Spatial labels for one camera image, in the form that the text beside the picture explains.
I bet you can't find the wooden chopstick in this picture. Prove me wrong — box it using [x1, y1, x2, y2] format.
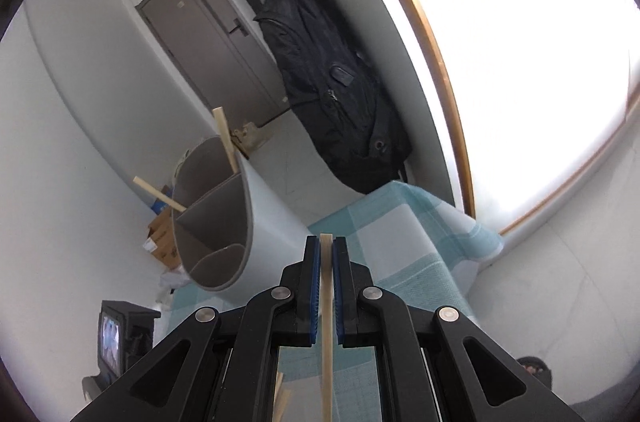
[320, 234, 334, 422]
[132, 176, 186, 213]
[212, 107, 240, 174]
[273, 371, 283, 405]
[272, 390, 292, 422]

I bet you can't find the brown cardboard box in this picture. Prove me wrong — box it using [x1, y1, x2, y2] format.
[142, 208, 181, 271]

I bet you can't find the teal checkered tablecloth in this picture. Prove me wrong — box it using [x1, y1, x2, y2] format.
[160, 183, 504, 421]

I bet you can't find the white utensil holder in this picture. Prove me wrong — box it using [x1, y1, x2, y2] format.
[171, 136, 310, 309]

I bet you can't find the beige tote bag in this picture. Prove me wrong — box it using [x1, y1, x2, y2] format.
[230, 122, 269, 159]

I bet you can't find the black backpack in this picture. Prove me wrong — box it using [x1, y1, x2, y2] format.
[256, 0, 412, 195]

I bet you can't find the grey door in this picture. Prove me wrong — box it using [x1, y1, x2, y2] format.
[138, 0, 288, 129]

